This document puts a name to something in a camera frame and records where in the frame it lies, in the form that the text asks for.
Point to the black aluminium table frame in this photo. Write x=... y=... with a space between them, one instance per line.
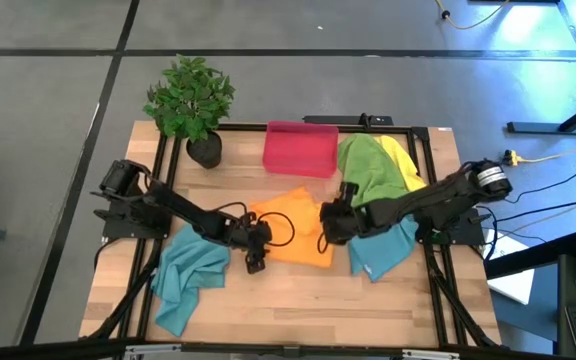
x=243 y=127

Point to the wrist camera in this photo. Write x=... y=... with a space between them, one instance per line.
x=333 y=216
x=260 y=231

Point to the white flat box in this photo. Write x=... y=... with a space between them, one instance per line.
x=513 y=285

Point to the teal microfiber towel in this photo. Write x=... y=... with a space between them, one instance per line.
x=383 y=250
x=188 y=270

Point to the green microfiber towel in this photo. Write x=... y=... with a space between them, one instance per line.
x=373 y=165

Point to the yellow microfiber towel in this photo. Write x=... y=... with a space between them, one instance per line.
x=403 y=160

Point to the silver aluminium bracket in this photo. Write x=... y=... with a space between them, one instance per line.
x=430 y=354
x=153 y=349

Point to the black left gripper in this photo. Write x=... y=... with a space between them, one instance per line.
x=238 y=236

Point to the black bracket bar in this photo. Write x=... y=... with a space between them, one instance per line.
x=348 y=120

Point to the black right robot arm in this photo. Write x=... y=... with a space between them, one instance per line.
x=428 y=200

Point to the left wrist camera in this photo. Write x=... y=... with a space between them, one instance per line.
x=260 y=231

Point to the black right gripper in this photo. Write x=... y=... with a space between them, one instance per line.
x=348 y=227

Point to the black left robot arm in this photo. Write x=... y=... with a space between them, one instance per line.
x=178 y=207

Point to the pink translucent plastic basket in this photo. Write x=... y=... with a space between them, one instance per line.
x=300 y=150

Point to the orange microfiber towel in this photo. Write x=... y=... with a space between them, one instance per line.
x=300 y=210

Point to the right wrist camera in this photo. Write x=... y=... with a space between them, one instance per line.
x=333 y=216

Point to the artificial green potted plant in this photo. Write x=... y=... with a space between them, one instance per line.
x=190 y=100

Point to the black office desk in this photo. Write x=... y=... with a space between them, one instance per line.
x=568 y=290

